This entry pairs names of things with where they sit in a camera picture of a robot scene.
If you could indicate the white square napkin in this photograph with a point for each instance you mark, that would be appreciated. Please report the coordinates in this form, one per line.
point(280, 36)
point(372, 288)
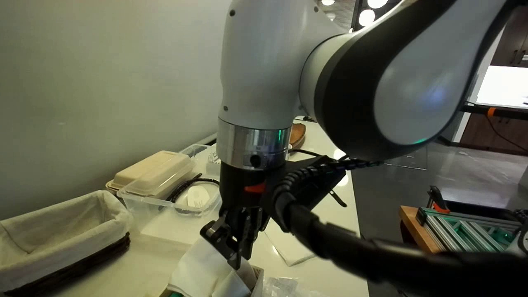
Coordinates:
point(287, 250)

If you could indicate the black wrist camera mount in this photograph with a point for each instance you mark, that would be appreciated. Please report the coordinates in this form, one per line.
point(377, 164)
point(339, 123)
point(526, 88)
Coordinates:
point(323, 182)

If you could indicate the wooden base board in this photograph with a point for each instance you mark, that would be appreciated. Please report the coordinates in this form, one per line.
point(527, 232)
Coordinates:
point(422, 232)

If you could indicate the round ceiling light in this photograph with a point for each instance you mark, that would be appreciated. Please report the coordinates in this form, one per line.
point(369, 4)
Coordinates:
point(366, 17)
point(328, 3)
point(377, 4)

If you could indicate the aluminium rail frame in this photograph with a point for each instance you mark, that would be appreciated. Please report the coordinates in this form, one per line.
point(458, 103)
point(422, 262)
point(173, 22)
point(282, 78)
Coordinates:
point(468, 232)

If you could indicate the cloth lined wicker basket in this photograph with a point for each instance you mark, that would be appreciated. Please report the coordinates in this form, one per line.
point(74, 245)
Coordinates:
point(56, 232)

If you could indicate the white glowing screen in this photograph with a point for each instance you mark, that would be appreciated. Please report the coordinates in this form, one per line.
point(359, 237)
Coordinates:
point(504, 87)

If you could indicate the black rod orange clamps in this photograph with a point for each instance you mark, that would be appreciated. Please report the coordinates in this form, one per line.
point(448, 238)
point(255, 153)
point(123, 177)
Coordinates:
point(496, 111)

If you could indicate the white paper towel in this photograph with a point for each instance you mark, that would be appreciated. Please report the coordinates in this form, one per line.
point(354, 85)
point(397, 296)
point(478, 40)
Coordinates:
point(207, 273)

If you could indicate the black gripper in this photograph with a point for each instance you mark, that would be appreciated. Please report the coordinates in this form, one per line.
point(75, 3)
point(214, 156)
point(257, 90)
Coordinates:
point(250, 187)

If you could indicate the clear plastic bag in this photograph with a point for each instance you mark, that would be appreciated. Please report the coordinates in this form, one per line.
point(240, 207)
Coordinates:
point(290, 288)

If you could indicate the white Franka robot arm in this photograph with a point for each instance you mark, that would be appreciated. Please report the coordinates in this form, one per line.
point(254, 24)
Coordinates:
point(265, 67)

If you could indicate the black red clamp tool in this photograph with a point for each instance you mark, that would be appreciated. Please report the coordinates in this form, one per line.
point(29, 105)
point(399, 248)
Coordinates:
point(438, 199)

